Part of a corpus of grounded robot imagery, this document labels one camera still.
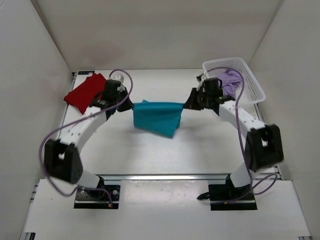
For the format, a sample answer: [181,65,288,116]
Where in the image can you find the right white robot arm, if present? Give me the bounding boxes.
[183,77,284,200]

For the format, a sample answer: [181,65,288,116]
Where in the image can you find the red t shirt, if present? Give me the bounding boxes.
[63,73,107,115]

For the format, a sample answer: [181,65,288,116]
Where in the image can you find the white plastic basket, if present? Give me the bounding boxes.
[202,57,266,108]

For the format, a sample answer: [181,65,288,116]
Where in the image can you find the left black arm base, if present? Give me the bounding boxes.
[73,180,121,210]

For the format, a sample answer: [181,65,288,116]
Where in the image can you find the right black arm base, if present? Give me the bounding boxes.
[196,181,258,211]

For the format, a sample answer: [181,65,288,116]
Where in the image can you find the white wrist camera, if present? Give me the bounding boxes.
[110,74,125,84]
[196,71,207,91]

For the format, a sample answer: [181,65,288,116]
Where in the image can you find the blue t shirt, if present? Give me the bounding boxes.
[133,100,183,138]

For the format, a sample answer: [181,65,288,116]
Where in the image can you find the black table label sticker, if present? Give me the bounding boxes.
[77,70,95,76]

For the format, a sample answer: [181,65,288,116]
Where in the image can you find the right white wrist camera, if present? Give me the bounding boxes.
[196,71,207,91]

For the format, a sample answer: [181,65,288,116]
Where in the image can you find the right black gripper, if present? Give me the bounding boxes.
[184,88,212,112]

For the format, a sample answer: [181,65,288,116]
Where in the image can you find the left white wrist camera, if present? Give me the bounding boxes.
[110,74,125,84]

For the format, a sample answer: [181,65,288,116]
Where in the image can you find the purple t shirt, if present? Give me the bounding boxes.
[216,69,242,98]

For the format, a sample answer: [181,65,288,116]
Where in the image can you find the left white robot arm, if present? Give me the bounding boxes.
[43,74,134,200]

